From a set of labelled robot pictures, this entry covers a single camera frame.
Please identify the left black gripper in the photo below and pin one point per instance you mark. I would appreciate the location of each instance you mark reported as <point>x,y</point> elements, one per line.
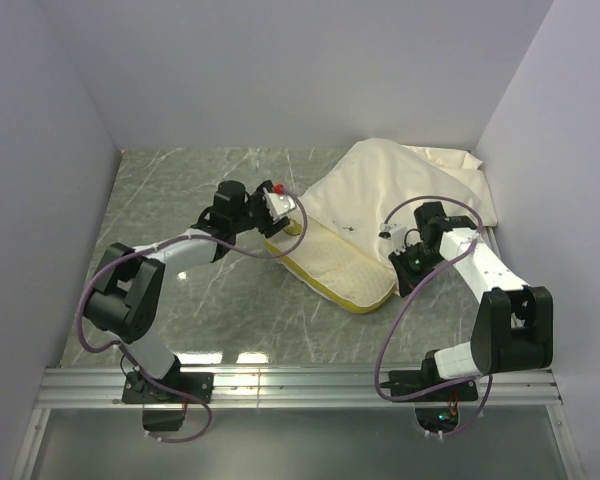
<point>270,226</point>

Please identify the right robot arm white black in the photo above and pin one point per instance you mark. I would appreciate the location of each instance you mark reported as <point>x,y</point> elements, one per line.
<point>513,330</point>

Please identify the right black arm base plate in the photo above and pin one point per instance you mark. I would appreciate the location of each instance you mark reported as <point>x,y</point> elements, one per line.
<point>408,382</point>

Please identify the cream satin pillowcase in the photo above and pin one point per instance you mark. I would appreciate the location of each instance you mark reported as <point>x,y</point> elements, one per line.
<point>378,180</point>

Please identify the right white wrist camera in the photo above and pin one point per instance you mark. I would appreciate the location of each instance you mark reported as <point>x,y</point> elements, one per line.
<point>392,238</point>

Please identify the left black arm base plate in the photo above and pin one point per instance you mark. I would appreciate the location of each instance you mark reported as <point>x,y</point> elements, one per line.
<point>195,387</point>

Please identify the aluminium right side rail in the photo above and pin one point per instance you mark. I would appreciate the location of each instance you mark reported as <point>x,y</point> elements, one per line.
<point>490,239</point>

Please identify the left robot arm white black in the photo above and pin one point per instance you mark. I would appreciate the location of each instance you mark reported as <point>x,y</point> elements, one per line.
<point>119,304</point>

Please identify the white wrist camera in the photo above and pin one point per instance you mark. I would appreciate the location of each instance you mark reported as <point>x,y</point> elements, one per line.
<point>392,238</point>
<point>278,202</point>

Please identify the aluminium front mounting rail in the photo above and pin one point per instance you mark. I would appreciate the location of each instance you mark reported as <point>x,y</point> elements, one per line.
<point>270,387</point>

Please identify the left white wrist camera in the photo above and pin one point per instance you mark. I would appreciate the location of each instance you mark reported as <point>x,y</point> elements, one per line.
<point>278,202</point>

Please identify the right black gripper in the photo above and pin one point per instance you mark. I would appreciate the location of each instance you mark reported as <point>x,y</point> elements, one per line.
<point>407,279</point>

